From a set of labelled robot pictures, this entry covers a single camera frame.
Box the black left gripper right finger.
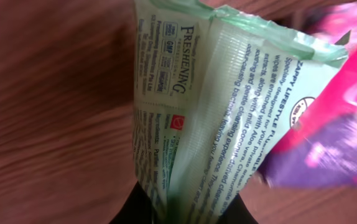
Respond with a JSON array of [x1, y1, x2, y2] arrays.
[[218, 194, 258, 224]]

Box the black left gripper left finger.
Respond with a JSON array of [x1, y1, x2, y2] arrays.
[[109, 182, 154, 224]]

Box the red floral pantyliner pack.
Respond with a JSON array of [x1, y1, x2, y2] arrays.
[[259, 1, 357, 188]]

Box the green wet wipes pack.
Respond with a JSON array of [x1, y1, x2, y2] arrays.
[[133, 0, 348, 223]]

